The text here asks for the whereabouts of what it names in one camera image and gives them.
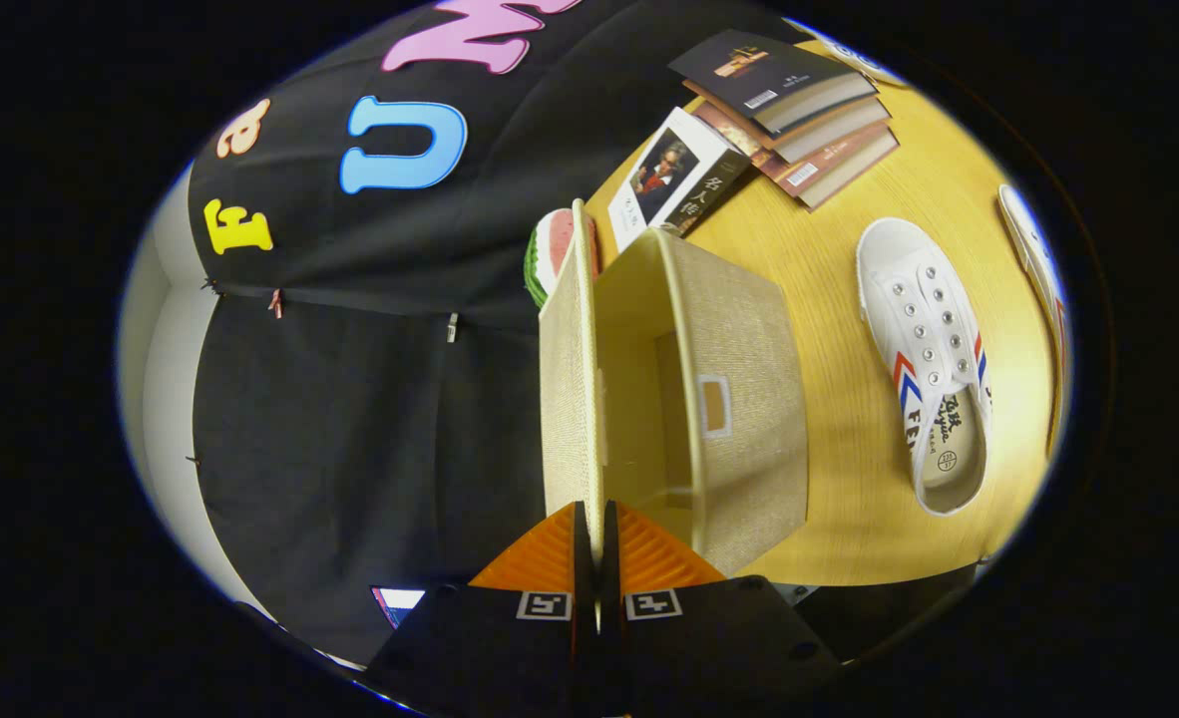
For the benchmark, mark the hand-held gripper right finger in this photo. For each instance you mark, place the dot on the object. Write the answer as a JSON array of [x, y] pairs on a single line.
[[699, 638]]

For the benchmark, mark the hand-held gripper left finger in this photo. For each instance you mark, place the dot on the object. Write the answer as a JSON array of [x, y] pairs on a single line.
[[510, 648]]

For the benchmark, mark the beige fabric storage box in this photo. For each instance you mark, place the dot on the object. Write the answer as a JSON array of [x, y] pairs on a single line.
[[739, 329]]

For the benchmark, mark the white canvas shoe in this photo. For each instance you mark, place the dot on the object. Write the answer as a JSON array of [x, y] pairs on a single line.
[[924, 329], [1033, 259]]

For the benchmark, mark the lit screen device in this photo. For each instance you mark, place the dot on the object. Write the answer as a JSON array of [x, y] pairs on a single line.
[[397, 603]]

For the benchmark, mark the watermelon slice toy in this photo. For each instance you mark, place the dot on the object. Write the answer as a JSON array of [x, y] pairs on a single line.
[[550, 249]]

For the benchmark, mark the pink clothespin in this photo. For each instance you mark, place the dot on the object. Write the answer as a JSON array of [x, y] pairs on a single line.
[[275, 303]]

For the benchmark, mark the white portrait cover book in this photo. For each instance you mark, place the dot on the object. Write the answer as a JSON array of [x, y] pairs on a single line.
[[669, 179]]

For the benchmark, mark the maroon hardcover book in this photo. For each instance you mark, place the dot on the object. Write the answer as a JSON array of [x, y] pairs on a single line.
[[844, 170]]

